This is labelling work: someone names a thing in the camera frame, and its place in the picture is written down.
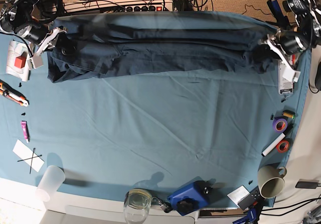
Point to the blue clamp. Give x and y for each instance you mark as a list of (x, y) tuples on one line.
[(252, 216)]

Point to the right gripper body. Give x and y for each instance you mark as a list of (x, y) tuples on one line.
[(44, 39)]

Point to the purple tape roll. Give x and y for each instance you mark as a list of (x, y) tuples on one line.
[(279, 124)]

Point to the beige ceramic mug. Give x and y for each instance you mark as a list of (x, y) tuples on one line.
[(271, 181)]

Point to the clear wine glass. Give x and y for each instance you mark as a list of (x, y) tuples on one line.
[(136, 206)]

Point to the white paper card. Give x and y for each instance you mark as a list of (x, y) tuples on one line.
[(28, 156)]

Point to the red tape roll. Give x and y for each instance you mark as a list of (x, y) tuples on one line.
[(283, 146)]

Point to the blue plastic box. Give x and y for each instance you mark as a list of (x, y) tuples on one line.
[(191, 197)]

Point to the white marker pen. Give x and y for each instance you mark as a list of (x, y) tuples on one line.
[(274, 143)]

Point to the black power adapter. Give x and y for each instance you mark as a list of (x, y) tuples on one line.
[(307, 184)]

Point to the orange utility knife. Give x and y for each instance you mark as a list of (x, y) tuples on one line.
[(11, 94)]

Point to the white power strip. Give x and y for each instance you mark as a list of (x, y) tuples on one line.
[(143, 8)]

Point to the red cube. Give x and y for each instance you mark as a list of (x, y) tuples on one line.
[(20, 62)]

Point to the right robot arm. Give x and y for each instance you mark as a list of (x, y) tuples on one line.
[(17, 20)]

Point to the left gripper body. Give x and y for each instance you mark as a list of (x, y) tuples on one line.
[(283, 44)]

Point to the frosted plastic cup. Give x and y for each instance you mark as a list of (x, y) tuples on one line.
[(51, 181)]

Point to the dark blue T-shirt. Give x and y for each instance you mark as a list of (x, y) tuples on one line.
[(114, 45)]

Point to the blue table cloth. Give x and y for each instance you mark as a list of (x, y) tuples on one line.
[(156, 130)]

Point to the black remote control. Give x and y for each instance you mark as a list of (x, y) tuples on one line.
[(250, 199)]

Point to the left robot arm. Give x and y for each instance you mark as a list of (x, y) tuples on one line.
[(307, 24)]

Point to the small battery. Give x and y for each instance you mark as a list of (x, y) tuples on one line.
[(288, 114)]

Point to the pink glue tube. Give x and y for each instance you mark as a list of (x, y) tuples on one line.
[(25, 131)]

